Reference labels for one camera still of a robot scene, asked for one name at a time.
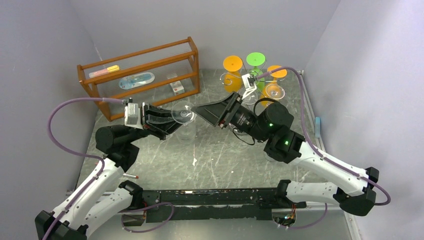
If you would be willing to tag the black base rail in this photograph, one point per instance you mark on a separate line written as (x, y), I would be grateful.
(235, 203)

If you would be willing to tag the red grey marker pen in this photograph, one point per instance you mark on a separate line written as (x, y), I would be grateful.
(132, 176)

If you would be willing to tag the small white box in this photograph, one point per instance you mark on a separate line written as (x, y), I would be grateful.
(177, 87)

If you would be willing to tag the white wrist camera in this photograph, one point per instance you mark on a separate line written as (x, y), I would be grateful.
(132, 113)
(249, 84)

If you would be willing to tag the chrome wine glass rack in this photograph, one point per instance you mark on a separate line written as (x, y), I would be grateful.
(250, 85)

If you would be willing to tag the yellow pink highlighter pen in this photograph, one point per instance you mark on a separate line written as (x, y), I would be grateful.
(104, 71)

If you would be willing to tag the orange plastic goblet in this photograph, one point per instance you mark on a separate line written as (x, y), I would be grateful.
(276, 77)
(232, 80)

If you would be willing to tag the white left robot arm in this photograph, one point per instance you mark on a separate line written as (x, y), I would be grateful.
(85, 210)

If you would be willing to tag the green plastic goblet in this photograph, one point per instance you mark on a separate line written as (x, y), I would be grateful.
(257, 60)

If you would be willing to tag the orange wooden shelf rack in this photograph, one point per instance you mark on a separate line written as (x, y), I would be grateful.
(157, 75)

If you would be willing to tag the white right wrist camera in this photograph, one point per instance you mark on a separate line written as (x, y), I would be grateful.
(249, 84)

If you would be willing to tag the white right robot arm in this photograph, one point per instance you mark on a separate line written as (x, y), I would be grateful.
(349, 187)

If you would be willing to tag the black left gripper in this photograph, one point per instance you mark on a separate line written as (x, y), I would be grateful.
(152, 115)

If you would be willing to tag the clear plastic wine glass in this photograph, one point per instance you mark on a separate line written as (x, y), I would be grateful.
(183, 114)
(274, 91)

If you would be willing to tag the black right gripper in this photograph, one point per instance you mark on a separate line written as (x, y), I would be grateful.
(230, 109)

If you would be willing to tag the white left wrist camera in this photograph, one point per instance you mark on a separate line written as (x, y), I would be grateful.
(132, 113)

